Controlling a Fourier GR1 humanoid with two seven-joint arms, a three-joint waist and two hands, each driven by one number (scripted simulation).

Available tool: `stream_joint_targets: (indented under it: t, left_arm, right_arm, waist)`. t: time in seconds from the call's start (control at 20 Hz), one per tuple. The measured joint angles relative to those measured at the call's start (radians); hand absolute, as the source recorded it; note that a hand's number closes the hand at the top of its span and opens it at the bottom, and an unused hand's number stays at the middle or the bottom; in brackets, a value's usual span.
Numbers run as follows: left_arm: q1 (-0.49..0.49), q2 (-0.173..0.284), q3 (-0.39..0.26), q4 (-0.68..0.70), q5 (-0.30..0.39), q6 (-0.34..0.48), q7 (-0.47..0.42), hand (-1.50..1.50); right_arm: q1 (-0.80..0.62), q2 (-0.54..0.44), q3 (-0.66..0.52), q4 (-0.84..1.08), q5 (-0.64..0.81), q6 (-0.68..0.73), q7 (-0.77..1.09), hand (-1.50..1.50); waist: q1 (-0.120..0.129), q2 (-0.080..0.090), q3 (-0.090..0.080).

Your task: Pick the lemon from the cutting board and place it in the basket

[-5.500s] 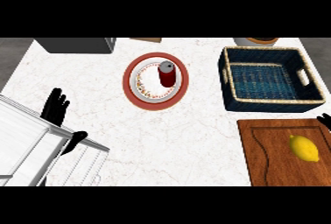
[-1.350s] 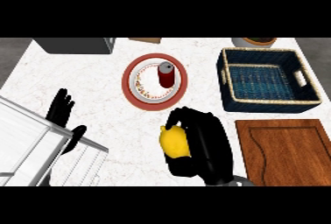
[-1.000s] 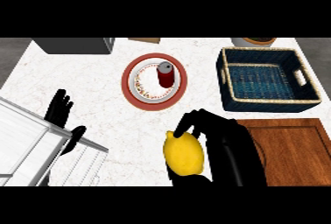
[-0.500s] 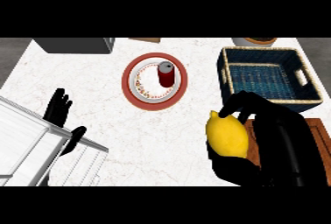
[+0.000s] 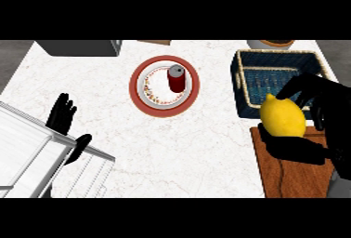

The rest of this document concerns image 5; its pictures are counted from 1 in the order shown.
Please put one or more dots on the white pot with brown rim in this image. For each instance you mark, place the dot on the white pot with brown rim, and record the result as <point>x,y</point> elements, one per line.
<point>272,44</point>

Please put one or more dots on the dark grey appliance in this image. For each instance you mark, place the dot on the dark grey appliance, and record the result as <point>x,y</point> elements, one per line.
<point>82,47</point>

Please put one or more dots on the brown wooden cutting board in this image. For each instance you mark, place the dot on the brown wooden cutting board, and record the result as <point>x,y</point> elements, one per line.
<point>297,175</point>

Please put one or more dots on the dark blue wicker basket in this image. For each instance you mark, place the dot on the dark blue wicker basket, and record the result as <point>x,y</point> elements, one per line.
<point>269,74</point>

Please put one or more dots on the white patterned plate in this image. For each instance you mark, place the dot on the white patterned plate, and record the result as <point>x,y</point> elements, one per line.
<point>158,89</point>

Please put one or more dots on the yellow lemon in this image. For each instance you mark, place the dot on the yellow lemon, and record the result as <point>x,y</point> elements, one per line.
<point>282,116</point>

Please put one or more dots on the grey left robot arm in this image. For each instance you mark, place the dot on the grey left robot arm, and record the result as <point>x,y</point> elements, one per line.
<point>43,161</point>

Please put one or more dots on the red can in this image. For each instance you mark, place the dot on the red can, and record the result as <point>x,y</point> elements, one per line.
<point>176,79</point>

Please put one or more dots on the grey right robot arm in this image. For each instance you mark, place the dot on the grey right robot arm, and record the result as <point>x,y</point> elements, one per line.
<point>341,186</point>

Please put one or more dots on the red round placemat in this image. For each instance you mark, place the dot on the red round placemat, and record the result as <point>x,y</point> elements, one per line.
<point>192,89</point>

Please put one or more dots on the brown wooden object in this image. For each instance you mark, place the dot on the brown wooden object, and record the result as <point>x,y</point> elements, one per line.
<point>155,42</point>

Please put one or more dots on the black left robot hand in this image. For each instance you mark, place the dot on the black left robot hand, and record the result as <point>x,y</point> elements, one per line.
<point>62,114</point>

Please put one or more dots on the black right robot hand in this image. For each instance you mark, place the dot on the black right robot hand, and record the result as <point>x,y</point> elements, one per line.
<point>321,124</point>

